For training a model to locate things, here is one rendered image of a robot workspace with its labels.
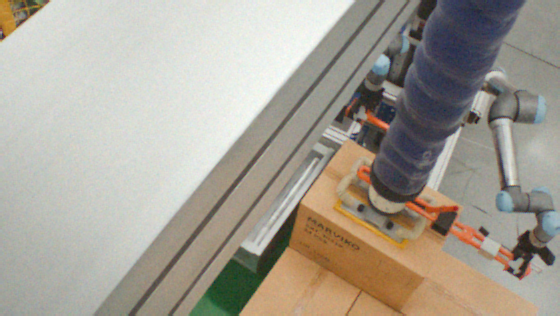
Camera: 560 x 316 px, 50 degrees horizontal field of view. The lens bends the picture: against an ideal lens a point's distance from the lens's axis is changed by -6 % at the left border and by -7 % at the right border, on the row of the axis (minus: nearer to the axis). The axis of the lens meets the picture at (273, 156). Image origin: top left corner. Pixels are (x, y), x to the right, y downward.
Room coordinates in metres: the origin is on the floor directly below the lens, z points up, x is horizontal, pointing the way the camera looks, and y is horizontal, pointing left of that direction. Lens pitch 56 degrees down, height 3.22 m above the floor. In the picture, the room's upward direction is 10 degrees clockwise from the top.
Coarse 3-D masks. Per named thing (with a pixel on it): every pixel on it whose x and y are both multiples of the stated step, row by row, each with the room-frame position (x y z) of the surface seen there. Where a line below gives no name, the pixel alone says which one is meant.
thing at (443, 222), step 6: (438, 216) 1.28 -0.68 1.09; (444, 216) 1.28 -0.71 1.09; (450, 216) 1.29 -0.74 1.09; (456, 216) 1.29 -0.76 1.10; (432, 222) 1.25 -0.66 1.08; (438, 222) 1.25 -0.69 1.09; (444, 222) 1.26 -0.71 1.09; (450, 222) 1.26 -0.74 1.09; (432, 228) 1.24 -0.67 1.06; (438, 228) 1.24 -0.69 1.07; (444, 228) 1.23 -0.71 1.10; (450, 228) 1.23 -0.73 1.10; (444, 234) 1.22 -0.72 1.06
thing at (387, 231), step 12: (348, 192) 1.40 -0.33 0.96; (336, 204) 1.33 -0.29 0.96; (360, 204) 1.33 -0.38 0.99; (348, 216) 1.29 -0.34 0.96; (360, 216) 1.29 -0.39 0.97; (372, 228) 1.25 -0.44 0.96; (384, 228) 1.25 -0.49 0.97; (396, 228) 1.26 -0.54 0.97; (408, 228) 1.28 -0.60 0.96; (396, 240) 1.21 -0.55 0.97; (408, 240) 1.22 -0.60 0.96
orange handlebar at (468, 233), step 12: (372, 120) 1.70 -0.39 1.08; (360, 168) 1.45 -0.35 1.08; (408, 204) 1.32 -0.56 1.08; (420, 204) 1.33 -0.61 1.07; (432, 216) 1.28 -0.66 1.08; (468, 228) 1.25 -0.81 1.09; (468, 240) 1.20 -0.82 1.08; (480, 240) 1.21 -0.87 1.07; (504, 252) 1.17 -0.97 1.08; (504, 264) 1.12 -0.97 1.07
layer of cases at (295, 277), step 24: (288, 264) 1.22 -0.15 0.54; (312, 264) 1.24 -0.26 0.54; (456, 264) 1.36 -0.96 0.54; (264, 288) 1.08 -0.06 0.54; (288, 288) 1.10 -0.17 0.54; (312, 288) 1.12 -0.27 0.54; (336, 288) 1.14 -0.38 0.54; (360, 288) 1.16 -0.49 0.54; (432, 288) 1.21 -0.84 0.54; (456, 288) 1.23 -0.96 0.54; (480, 288) 1.25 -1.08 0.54; (504, 288) 1.27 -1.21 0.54; (264, 312) 0.97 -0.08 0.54; (288, 312) 0.99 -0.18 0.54; (312, 312) 1.01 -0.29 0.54; (336, 312) 1.03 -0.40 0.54; (360, 312) 1.04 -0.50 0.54; (384, 312) 1.06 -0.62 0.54; (408, 312) 1.08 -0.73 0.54; (432, 312) 1.09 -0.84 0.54; (456, 312) 1.11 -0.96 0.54; (480, 312) 1.13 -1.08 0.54; (504, 312) 1.14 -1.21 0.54; (528, 312) 1.16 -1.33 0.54
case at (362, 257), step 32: (352, 160) 1.57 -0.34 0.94; (320, 192) 1.39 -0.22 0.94; (352, 192) 1.41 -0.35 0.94; (320, 224) 1.28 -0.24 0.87; (352, 224) 1.26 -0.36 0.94; (320, 256) 1.26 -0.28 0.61; (352, 256) 1.20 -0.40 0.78; (384, 256) 1.15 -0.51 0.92; (416, 256) 1.16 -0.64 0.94; (384, 288) 1.12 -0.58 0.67; (416, 288) 1.07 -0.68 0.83
